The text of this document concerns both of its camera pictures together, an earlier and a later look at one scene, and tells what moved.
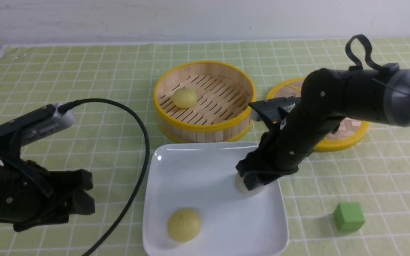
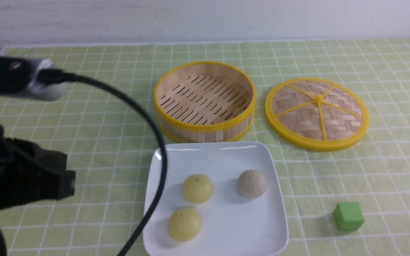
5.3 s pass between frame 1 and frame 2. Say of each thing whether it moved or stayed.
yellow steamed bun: moved
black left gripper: moved
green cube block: stayed
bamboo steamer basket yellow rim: stayed
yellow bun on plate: stayed
